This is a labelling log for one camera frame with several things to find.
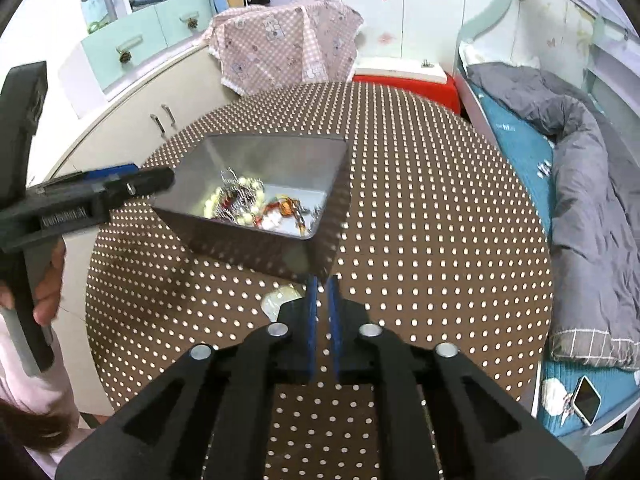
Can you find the white jade carved pendant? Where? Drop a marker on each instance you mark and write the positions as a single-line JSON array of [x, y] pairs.
[[273, 301]]

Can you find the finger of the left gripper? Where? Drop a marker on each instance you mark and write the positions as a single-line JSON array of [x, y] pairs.
[[142, 182], [93, 174]]

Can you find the white smartphone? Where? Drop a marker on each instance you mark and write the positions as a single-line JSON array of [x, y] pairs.
[[586, 401]]

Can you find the beige cabinet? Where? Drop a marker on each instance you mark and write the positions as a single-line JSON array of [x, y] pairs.
[[137, 123]]

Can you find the mint bunk bed frame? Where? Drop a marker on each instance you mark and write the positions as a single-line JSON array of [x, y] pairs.
[[593, 44]]

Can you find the left hand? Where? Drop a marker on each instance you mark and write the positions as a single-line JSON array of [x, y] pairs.
[[48, 292]]

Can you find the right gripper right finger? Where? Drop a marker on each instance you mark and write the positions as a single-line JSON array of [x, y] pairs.
[[351, 332]]

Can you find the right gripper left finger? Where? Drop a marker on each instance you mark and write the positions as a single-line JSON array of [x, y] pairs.
[[296, 355]]

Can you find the red white bedside box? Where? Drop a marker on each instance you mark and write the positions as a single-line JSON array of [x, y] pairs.
[[421, 77]]

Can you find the mint green drawer unit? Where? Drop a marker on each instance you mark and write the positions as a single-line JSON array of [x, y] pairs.
[[115, 50]]

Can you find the grey duvet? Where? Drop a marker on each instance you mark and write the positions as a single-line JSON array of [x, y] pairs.
[[594, 244]]

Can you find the dark grey storage box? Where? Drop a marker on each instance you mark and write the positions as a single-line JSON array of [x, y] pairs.
[[273, 203]]

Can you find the pink checked cloth cover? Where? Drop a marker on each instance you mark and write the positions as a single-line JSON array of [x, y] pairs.
[[262, 48]]

